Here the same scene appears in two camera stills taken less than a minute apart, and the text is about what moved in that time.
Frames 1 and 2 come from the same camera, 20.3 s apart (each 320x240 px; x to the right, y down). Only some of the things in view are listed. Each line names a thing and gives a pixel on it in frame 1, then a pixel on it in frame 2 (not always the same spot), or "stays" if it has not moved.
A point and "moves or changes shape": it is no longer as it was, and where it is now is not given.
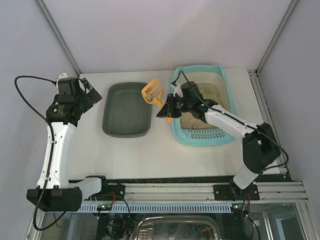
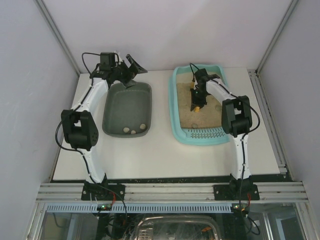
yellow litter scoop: [153, 92] moves or changes shape
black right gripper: [169, 106] to [198, 94]
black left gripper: [90, 94] to [127, 71]
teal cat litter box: [212, 83] stays
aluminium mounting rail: [269, 192] stays
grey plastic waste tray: [126, 112] stays
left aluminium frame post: [43, 7] stays
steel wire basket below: [178, 228] stays
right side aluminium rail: [282, 168] stays
